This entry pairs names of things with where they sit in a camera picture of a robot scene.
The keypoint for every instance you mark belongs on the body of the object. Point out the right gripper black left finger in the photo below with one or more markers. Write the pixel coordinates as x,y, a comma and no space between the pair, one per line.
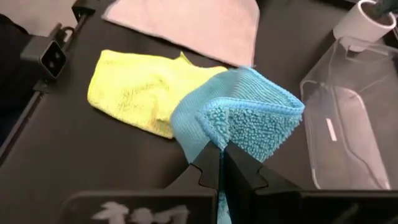
186,205

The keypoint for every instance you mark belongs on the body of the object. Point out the blue microfiber towel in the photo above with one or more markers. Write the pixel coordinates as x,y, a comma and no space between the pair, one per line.
242,102

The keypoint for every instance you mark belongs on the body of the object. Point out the snake plant in white pot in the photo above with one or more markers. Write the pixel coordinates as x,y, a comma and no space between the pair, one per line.
357,25

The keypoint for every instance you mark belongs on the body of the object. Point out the grey microfiber towel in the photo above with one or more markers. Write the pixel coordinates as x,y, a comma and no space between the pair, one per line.
202,28

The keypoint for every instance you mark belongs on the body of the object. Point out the small black table-edge camera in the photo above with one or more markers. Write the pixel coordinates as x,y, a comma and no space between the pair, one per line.
45,56

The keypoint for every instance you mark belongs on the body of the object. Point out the yellow microfiber towel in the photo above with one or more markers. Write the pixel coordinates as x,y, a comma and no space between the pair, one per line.
133,90

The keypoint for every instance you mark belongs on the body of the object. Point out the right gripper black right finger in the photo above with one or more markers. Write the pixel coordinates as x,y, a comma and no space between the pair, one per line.
264,202

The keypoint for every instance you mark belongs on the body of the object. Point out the black aluminium table frame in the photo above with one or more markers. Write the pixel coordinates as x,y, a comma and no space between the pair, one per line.
17,127

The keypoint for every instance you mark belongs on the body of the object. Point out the clear plastic bin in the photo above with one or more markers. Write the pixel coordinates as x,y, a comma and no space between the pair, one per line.
357,124

